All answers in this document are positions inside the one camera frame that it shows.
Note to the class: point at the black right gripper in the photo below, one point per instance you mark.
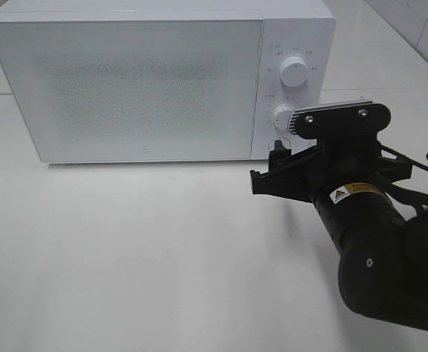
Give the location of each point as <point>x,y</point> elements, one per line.
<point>329,164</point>

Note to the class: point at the white round door button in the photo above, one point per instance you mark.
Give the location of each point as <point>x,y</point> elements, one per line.
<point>272,144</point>

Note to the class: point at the white microwave door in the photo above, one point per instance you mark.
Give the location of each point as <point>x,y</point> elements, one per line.
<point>125,92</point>

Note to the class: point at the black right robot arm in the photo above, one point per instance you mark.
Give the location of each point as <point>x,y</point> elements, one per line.
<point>379,229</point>

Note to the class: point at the white lower timer knob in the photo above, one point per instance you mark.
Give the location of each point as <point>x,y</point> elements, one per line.
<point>281,115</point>

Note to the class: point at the white upper power knob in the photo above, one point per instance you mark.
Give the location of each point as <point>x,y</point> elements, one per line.
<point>293,71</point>

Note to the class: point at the white microwave oven body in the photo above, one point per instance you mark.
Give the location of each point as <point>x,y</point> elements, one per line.
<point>288,27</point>

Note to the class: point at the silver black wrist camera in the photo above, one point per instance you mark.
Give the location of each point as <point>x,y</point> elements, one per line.
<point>336,121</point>

